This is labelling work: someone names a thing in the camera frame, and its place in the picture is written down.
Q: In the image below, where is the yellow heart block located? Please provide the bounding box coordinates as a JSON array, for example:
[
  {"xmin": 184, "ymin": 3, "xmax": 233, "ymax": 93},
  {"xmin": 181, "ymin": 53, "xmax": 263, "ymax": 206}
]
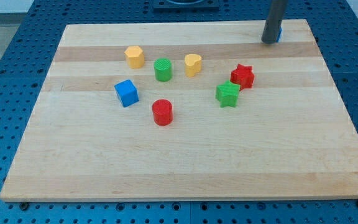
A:
[{"xmin": 184, "ymin": 54, "xmax": 202, "ymax": 77}]

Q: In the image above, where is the yellow hexagon block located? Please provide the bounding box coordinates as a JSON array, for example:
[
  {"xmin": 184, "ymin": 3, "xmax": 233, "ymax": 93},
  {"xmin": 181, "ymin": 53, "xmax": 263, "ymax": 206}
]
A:
[{"xmin": 124, "ymin": 45, "xmax": 145, "ymax": 69}]

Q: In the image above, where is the red cylinder block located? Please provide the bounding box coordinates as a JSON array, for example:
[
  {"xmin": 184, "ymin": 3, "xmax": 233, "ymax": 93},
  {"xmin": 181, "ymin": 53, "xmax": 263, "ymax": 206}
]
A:
[{"xmin": 152, "ymin": 99, "xmax": 173, "ymax": 126}]

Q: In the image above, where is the wooden board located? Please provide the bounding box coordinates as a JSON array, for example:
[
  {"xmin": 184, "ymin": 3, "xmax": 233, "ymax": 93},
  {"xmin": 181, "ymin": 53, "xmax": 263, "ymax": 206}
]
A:
[{"xmin": 0, "ymin": 19, "xmax": 358, "ymax": 202}]

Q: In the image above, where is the green cylinder block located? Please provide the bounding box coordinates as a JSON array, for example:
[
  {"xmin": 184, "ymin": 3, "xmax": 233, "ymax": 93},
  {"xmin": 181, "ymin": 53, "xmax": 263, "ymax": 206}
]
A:
[{"xmin": 154, "ymin": 58, "xmax": 172, "ymax": 82}]

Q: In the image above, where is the green star block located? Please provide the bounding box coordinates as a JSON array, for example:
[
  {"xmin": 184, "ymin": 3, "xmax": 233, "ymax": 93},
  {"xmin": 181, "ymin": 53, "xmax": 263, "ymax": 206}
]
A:
[{"xmin": 215, "ymin": 80, "xmax": 241, "ymax": 108}]

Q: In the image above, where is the blue cube block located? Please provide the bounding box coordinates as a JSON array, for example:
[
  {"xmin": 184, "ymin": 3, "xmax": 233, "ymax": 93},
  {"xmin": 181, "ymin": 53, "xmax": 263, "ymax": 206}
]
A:
[{"xmin": 114, "ymin": 80, "xmax": 139, "ymax": 107}]

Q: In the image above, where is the red star block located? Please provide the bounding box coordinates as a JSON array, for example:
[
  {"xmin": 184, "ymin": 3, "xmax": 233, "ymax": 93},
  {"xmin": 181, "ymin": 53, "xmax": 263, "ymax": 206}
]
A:
[{"xmin": 230, "ymin": 64, "xmax": 255, "ymax": 90}]

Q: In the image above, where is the blue block behind rod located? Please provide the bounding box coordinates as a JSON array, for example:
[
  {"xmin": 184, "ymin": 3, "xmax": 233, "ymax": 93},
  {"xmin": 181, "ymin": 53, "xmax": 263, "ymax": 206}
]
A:
[{"xmin": 276, "ymin": 27, "xmax": 282, "ymax": 43}]

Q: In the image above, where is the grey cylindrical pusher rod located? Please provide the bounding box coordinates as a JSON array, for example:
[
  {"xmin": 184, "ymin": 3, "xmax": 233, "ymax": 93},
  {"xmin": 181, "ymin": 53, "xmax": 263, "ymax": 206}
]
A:
[{"xmin": 261, "ymin": 0, "xmax": 288, "ymax": 44}]

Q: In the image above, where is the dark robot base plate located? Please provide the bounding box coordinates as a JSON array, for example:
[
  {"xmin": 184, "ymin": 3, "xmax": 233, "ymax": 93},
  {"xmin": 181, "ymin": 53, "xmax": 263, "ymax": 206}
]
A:
[{"xmin": 152, "ymin": 0, "xmax": 219, "ymax": 11}]

